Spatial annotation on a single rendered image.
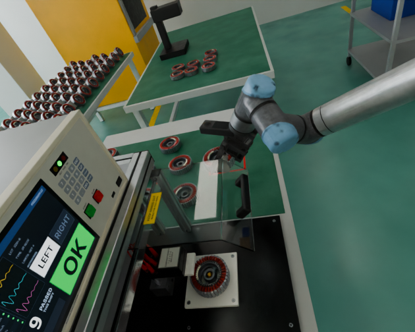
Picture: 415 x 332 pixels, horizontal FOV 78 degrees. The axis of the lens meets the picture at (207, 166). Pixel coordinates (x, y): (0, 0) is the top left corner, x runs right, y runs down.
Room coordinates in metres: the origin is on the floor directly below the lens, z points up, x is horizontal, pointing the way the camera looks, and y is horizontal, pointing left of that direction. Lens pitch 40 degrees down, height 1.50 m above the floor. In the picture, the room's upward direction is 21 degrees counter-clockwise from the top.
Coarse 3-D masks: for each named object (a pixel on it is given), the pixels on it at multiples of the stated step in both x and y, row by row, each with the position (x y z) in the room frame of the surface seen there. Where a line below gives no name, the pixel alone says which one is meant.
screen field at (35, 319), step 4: (32, 316) 0.20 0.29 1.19; (36, 316) 0.20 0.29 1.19; (40, 316) 0.20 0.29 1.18; (32, 320) 0.20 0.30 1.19; (36, 320) 0.20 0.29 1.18; (40, 320) 0.20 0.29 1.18; (44, 320) 0.20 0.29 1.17; (28, 324) 0.19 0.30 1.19; (32, 324) 0.19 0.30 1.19; (36, 324) 0.19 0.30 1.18; (40, 324) 0.20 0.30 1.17; (28, 328) 0.19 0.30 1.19; (32, 328) 0.19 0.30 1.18; (36, 328) 0.19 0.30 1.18; (40, 328) 0.19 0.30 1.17
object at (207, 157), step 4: (212, 148) 0.74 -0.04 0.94; (216, 148) 0.73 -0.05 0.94; (208, 152) 0.73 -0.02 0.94; (212, 152) 0.72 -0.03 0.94; (216, 152) 0.73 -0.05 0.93; (224, 152) 0.71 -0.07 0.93; (204, 156) 0.72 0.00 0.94; (208, 156) 0.71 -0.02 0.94; (212, 156) 0.72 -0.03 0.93; (228, 156) 0.67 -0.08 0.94; (204, 160) 0.69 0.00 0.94; (208, 160) 0.69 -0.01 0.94; (228, 160) 0.65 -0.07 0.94; (232, 160) 0.66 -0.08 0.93
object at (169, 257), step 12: (168, 252) 0.41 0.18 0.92; (180, 252) 0.40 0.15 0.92; (144, 264) 0.42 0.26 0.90; (168, 264) 0.38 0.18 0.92; (180, 264) 0.37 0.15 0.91; (192, 264) 0.38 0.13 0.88; (144, 276) 0.38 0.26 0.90; (156, 276) 0.37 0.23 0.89; (168, 276) 0.37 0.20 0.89; (180, 276) 0.36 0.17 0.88
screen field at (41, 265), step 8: (64, 216) 0.33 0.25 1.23; (56, 224) 0.31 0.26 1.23; (64, 224) 0.32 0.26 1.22; (56, 232) 0.31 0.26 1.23; (64, 232) 0.31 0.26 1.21; (48, 240) 0.29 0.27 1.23; (56, 240) 0.30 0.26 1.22; (48, 248) 0.28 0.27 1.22; (56, 248) 0.29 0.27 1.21; (40, 256) 0.26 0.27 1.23; (48, 256) 0.27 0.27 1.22; (32, 264) 0.25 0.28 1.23; (40, 264) 0.26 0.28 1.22; (48, 264) 0.26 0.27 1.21; (40, 272) 0.25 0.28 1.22
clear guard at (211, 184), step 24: (168, 168) 0.57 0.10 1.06; (192, 168) 0.53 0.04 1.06; (216, 168) 0.49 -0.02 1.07; (240, 168) 0.50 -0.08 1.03; (168, 192) 0.47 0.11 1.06; (192, 192) 0.44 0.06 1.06; (216, 192) 0.41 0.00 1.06; (240, 192) 0.42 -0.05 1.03; (144, 216) 0.43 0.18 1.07; (168, 216) 0.40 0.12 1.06; (192, 216) 0.37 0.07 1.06; (216, 216) 0.35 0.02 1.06; (144, 240) 0.36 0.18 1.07; (168, 240) 0.34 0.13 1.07; (192, 240) 0.31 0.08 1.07; (216, 240) 0.30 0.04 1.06; (240, 240) 0.29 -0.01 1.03
